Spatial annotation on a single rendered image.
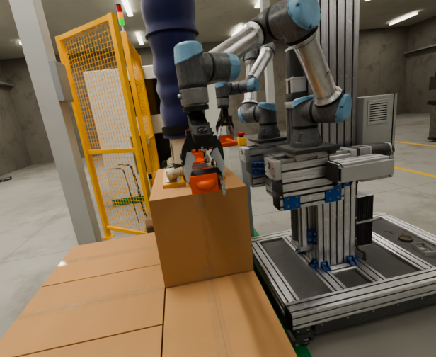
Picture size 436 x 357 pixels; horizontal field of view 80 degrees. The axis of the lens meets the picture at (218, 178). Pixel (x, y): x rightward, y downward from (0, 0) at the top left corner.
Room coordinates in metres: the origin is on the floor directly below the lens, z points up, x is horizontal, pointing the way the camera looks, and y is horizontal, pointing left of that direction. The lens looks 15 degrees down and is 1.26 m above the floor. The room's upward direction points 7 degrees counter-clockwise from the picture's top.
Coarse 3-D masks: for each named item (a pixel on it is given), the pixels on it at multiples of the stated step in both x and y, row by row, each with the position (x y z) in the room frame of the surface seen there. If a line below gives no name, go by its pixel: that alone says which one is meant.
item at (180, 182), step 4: (164, 172) 1.36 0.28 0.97; (164, 176) 1.27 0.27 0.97; (180, 176) 1.23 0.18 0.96; (164, 180) 1.19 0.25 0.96; (168, 180) 1.16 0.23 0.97; (176, 180) 1.15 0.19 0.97; (180, 180) 1.15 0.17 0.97; (164, 184) 1.12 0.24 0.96; (168, 184) 1.11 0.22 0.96; (172, 184) 1.12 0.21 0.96; (176, 184) 1.12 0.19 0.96; (180, 184) 1.12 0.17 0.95; (184, 184) 1.12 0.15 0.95; (164, 188) 1.11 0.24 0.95
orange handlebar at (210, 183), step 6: (228, 138) 1.56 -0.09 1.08; (222, 144) 1.36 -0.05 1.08; (228, 144) 1.36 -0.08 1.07; (234, 144) 1.37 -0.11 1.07; (198, 162) 0.94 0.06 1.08; (210, 180) 0.66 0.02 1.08; (216, 180) 0.67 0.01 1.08; (198, 186) 0.65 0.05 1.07; (204, 186) 0.65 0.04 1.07; (210, 186) 0.65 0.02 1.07
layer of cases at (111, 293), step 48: (144, 240) 1.44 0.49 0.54; (48, 288) 1.06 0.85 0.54; (96, 288) 1.02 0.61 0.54; (144, 288) 0.98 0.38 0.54; (192, 288) 0.94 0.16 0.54; (240, 288) 0.90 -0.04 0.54; (48, 336) 0.77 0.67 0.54; (96, 336) 0.75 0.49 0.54; (144, 336) 0.72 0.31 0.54; (192, 336) 0.70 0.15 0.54; (240, 336) 0.67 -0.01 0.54
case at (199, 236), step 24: (168, 192) 1.05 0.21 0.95; (216, 192) 1.00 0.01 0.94; (240, 192) 1.01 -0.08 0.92; (168, 216) 0.97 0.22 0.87; (192, 216) 0.99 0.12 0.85; (216, 216) 1.00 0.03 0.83; (240, 216) 1.01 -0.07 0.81; (168, 240) 0.97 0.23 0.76; (192, 240) 0.98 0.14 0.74; (216, 240) 1.00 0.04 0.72; (240, 240) 1.01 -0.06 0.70; (168, 264) 0.97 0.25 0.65; (192, 264) 0.98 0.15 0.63; (216, 264) 1.00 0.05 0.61; (240, 264) 1.01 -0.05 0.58
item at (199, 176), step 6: (210, 168) 0.74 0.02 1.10; (192, 174) 0.68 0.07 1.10; (198, 174) 0.67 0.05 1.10; (204, 174) 0.67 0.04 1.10; (210, 174) 0.67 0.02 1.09; (216, 174) 0.67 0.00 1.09; (192, 180) 0.66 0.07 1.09; (198, 180) 0.66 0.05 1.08; (204, 180) 0.66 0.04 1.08; (192, 186) 0.66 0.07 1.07; (216, 186) 0.67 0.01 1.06; (192, 192) 0.66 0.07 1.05; (198, 192) 0.66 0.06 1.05; (204, 192) 0.66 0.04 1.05
